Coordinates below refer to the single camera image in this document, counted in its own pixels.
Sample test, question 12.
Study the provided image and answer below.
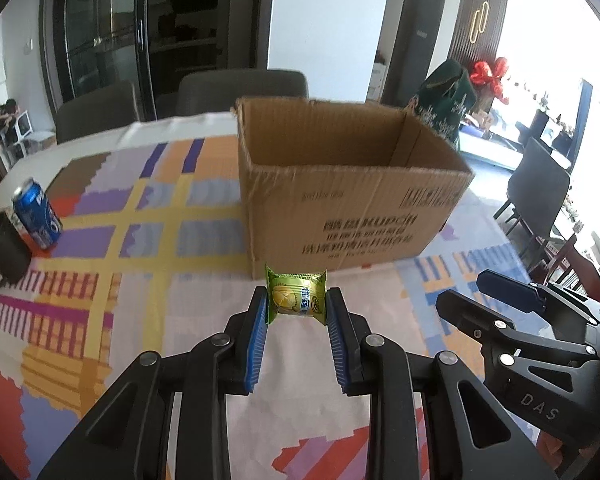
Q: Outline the small green snack packet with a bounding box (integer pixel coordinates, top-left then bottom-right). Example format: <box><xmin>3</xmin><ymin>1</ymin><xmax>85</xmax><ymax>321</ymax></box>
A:
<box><xmin>265</xmin><ymin>266</ymin><xmax>327</xmax><ymax>325</ymax></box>

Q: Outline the dark chair at right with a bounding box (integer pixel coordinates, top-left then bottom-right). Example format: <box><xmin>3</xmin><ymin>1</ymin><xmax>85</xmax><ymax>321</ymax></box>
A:
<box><xmin>493</xmin><ymin>138</ymin><xmax>570</xmax><ymax>263</ymax></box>

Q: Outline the white low side table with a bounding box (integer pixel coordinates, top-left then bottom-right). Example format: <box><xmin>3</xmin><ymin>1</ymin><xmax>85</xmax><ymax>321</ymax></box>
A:
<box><xmin>458</xmin><ymin>125</ymin><xmax>522</xmax><ymax>171</ymax></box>

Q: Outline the colourful patterned tablecloth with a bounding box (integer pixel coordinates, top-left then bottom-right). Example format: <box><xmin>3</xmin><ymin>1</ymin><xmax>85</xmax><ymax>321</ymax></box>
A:
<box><xmin>0</xmin><ymin>112</ymin><xmax>544</xmax><ymax>479</ymax></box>

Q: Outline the brown cardboard box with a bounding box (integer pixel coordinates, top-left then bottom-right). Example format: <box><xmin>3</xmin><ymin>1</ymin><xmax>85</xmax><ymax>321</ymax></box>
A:
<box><xmin>236</xmin><ymin>98</ymin><xmax>474</xmax><ymax>278</ymax></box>

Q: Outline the black mug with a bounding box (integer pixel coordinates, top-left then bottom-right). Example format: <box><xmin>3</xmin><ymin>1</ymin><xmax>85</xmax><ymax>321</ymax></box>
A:
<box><xmin>0</xmin><ymin>211</ymin><xmax>32</xmax><ymax>288</ymax></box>

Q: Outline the green christmas knit bag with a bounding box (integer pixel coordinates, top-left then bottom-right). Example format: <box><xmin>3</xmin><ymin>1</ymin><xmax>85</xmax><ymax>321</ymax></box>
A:
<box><xmin>405</xmin><ymin>58</ymin><xmax>477</xmax><ymax>150</ymax></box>

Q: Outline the red bow decoration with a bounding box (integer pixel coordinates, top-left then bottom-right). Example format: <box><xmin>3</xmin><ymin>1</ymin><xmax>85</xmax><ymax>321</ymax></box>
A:
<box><xmin>469</xmin><ymin>56</ymin><xmax>509</xmax><ymax>105</ymax></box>

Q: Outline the blue soda can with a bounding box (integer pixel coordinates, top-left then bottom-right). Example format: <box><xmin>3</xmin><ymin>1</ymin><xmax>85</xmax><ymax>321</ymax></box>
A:
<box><xmin>12</xmin><ymin>178</ymin><xmax>62</xmax><ymax>250</ymax></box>

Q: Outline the grey dining chair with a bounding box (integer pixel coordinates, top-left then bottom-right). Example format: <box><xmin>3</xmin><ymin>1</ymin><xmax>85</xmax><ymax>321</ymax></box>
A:
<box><xmin>175</xmin><ymin>68</ymin><xmax>309</xmax><ymax>117</ymax></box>
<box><xmin>55</xmin><ymin>80</ymin><xmax>140</xmax><ymax>144</ymax></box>

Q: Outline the black glass cabinet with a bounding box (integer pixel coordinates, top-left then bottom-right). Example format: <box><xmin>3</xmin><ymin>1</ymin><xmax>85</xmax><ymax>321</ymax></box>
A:
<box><xmin>40</xmin><ymin>0</ymin><xmax>273</xmax><ymax>120</ymax></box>

